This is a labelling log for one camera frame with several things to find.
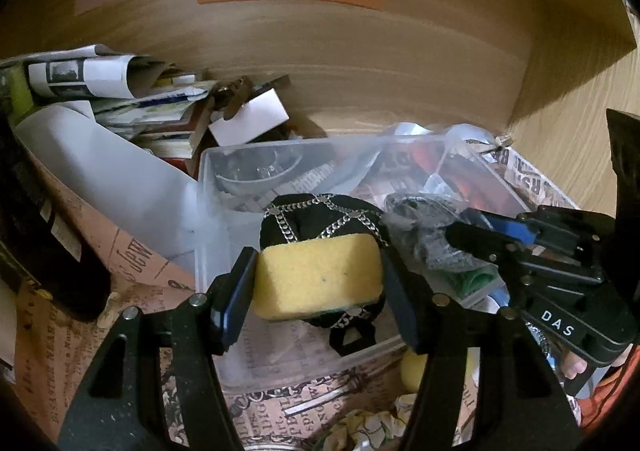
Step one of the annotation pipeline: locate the grey knitted cloth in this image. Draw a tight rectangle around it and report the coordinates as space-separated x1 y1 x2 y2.
381 192 482 273

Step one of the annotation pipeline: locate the rolled printed newspaper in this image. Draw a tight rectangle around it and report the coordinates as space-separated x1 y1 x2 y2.
25 45 168 99

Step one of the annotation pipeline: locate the black pouch with silver chain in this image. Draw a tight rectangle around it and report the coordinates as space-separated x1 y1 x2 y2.
259 192 392 357

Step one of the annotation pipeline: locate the stack of papers and booklets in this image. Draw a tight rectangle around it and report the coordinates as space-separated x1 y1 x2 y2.
92 74 218 159

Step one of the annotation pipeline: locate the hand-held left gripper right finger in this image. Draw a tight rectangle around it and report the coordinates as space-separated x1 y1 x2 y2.
382 251 586 451

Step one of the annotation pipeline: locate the green scrub pad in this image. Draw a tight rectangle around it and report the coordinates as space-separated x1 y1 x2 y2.
444 267 501 298

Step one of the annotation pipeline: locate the red packet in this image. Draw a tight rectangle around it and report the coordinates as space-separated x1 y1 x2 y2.
412 144 483 199

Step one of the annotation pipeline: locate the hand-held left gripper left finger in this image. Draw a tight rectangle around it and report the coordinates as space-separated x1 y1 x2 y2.
59 246 261 451

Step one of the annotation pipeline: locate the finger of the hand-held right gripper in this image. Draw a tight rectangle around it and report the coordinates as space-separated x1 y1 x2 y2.
445 220 532 283
462 208 541 246

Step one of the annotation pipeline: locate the clear plastic container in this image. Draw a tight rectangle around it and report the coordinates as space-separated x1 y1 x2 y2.
194 134 532 388

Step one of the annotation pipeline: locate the white card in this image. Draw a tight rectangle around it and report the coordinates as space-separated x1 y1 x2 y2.
207 87 291 146

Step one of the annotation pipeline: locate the person's right hand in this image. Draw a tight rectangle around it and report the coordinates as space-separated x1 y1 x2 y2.
559 350 592 382

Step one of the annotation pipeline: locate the white rolled paper sheet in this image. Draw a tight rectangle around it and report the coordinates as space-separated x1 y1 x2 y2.
14 101 211 259

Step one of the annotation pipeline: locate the crumpled paper ball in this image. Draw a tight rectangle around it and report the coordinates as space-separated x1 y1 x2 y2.
322 407 418 451

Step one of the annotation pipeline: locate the small yellow sponge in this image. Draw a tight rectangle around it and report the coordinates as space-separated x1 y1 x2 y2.
400 350 430 393

